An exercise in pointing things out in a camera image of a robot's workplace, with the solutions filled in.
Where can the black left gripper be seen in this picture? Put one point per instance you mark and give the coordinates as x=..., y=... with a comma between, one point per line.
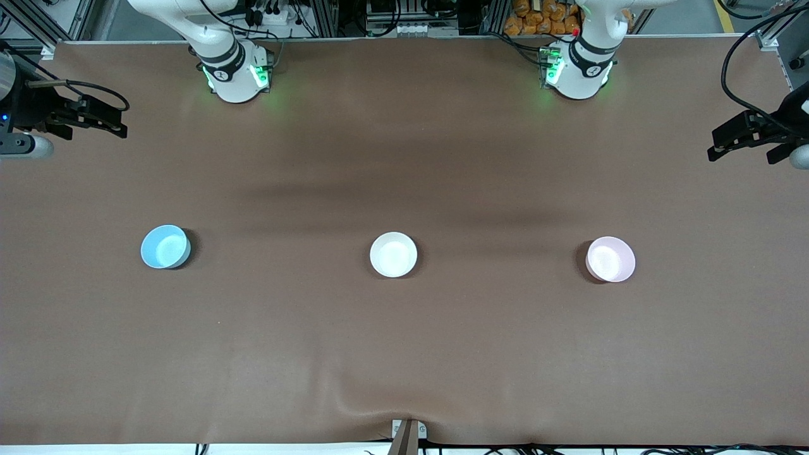
x=791, y=112

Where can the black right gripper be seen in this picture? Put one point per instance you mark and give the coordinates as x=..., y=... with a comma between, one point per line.
x=28, y=107

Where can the light blue bowl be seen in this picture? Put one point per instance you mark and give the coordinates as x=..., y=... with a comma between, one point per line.
x=165, y=246

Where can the pink bowl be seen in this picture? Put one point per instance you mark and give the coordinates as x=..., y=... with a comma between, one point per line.
x=610, y=259

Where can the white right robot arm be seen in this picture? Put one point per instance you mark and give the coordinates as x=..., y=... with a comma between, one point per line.
x=234, y=82

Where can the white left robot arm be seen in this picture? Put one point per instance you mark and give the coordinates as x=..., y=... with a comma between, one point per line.
x=578, y=79

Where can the white bowl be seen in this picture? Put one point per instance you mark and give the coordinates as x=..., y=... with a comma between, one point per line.
x=393, y=254

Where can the orange items crate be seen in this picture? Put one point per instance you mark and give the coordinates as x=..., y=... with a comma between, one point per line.
x=543, y=22

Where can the brown table cover mat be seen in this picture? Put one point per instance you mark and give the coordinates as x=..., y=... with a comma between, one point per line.
x=404, y=158

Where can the white power strip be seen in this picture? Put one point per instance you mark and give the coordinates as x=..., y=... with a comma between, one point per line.
x=417, y=29

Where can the aluminium frame profile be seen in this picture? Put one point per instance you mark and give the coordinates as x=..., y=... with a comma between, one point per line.
x=768, y=38
x=82, y=16

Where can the metal clamp bracket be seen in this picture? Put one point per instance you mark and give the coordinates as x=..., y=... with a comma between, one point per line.
x=404, y=439

